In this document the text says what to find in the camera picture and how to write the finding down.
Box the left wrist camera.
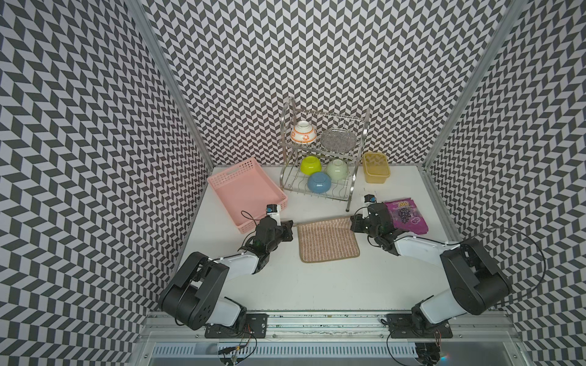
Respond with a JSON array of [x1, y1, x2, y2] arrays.
[[266, 204, 280, 220]]

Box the lime green bowl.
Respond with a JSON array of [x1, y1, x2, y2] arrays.
[[300, 156, 322, 176]]

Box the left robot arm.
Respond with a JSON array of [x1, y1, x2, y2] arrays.
[[158, 215, 294, 336]]

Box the yellow plastic container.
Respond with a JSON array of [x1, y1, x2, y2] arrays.
[[363, 152, 390, 184]]

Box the pale green bowl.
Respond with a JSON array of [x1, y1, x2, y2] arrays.
[[325, 159, 349, 181]]

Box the silver metal dish rack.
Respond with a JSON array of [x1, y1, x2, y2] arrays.
[[279, 98, 372, 211]]

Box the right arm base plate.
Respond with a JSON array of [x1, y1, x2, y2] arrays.
[[382, 313, 453, 339]]

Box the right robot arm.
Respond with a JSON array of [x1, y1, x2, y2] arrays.
[[350, 203, 512, 334]]

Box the striped brown dishcloth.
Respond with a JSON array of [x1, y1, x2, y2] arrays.
[[297, 217, 360, 263]]

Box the blue bowl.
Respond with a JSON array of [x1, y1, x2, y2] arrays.
[[307, 172, 332, 195]]

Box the white orange patterned bowl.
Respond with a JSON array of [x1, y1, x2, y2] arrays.
[[291, 120, 317, 144]]

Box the purple blackcurrant gummy bag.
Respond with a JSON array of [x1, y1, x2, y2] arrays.
[[385, 198, 429, 235]]

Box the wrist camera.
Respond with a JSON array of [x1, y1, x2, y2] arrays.
[[364, 195, 377, 204], [266, 204, 280, 220]]

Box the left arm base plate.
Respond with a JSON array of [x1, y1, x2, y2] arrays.
[[204, 313, 269, 339]]

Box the pink plastic basket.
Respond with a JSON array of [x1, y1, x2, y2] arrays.
[[208, 158, 288, 234]]

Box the grey patterned plate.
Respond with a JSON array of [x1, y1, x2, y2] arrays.
[[320, 128, 357, 154]]

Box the aluminium front rail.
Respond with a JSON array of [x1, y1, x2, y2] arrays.
[[137, 310, 521, 343]]

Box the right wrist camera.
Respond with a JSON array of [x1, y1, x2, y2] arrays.
[[364, 195, 377, 204]]

